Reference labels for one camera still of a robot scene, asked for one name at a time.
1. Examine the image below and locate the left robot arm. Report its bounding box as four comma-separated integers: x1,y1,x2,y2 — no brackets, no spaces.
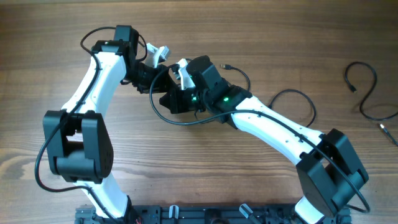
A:
34,25,170,223

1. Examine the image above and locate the black cable bundle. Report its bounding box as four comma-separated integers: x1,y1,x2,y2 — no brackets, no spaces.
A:
220,63,317,128

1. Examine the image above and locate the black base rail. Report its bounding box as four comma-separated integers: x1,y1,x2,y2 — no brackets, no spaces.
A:
73,203,353,224

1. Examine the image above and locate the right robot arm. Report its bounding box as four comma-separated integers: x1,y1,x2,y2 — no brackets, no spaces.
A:
158,56,369,223

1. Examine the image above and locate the separated black usb cable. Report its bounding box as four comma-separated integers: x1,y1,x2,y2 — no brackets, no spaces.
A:
344,61,398,147

